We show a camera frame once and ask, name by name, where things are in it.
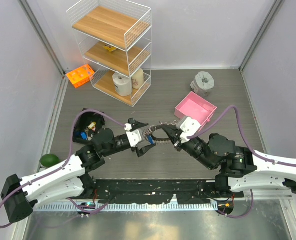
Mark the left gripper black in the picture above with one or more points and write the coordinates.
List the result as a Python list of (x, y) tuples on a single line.
[(142, 149)]

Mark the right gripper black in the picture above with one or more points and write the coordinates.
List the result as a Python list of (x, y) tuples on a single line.
[(173, 134)]

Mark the blue tagged key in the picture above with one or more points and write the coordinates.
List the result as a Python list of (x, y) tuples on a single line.
[(150, 139)]

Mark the yellow tagged key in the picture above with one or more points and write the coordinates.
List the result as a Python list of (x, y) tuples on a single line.
[(92, 125)]

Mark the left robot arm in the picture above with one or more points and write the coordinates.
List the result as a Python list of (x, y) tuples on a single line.
[(70, 178)]

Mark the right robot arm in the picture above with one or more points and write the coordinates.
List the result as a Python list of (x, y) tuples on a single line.
[(239, 168)]

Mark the pink open box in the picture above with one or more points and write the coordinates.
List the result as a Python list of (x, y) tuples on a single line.
[(195, 107)]

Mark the white toilet paper roll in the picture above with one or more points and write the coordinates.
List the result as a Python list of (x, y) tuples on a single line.
[(123, 85)]

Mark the cream lotion bottle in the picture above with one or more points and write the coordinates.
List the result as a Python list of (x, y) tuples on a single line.
[(138, 79)]

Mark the black plastic bin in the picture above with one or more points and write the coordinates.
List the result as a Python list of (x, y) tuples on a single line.
[(81, 133)]

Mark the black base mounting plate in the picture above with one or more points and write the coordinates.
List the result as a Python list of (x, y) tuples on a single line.
[(160, 191)]

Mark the orange plastic crate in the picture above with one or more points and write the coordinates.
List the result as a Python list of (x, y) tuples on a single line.
[(80, 76)]

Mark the yellow packet on shelf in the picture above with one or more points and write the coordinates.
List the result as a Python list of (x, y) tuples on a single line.
[(109, 48)]

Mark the green round fruit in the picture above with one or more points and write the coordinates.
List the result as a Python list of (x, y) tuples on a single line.
[(49, 160)]

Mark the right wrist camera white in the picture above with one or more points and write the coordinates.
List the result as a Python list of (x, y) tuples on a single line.
[(188, 125)]

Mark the white slotted cable duct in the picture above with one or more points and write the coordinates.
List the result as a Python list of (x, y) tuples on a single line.
[(66, 206)]

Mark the white wire shelf rack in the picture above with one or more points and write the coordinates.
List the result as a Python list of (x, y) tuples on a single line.
[(115, 39)]

